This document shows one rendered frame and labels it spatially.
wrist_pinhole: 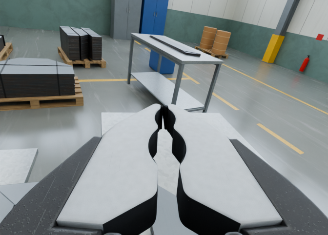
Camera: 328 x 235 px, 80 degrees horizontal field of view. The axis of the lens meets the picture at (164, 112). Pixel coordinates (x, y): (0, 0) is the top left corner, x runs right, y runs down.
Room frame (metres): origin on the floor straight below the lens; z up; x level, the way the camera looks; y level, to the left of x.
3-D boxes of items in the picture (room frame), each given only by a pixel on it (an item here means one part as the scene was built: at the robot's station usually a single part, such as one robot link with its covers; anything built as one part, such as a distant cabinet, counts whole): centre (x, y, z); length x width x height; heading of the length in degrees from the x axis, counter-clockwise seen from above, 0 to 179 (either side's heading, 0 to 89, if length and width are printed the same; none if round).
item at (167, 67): (4.92, 0.28, 0.29); 0.61 x 0.43 x 0.57; 32
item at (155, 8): (8.72, 1.17, 0.97); 1.00 x 0.49 x 1.95; 123
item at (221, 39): (8.38, -1.42, 0.47); 1.32 x 0.80 x 0.95; 33
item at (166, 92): (3.21, 0.09, 0.49); 1.60 x 0.70 x 0.99; 36
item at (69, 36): (4.54, 2.18, 0.32); 1.20 x 0.80 x 0.65; 38
